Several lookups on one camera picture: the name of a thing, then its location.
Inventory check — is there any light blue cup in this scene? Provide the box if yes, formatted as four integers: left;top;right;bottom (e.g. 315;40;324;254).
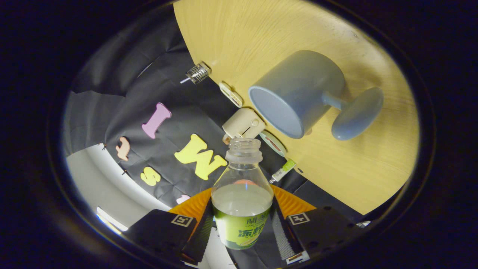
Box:
248;50;384;141

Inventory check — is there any cream toaster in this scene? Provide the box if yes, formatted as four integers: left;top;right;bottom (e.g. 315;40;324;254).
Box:
223;108;266;142

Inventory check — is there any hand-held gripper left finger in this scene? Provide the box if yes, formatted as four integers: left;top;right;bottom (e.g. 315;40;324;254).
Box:
121;187;215;266

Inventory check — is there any ceiling light panel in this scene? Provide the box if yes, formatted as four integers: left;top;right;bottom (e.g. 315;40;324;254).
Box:
96;207;128;232

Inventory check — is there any pale green plate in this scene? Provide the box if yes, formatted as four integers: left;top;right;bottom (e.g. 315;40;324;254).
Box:
259;131;287;157

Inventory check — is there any wooden table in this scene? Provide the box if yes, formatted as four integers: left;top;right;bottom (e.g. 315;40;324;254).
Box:
174;0;420;215

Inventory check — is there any slim white bottle green label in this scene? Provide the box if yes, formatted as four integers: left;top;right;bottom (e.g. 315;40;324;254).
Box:
270;159;297;184

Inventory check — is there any white divided snack tray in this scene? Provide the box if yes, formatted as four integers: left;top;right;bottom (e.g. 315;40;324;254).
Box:
218;81;243;108

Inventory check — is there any clear juice bottle green label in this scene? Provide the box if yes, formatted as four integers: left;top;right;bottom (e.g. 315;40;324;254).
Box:
211;137;274;250

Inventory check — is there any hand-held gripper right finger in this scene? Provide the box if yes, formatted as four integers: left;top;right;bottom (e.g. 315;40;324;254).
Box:
270;184;368;265

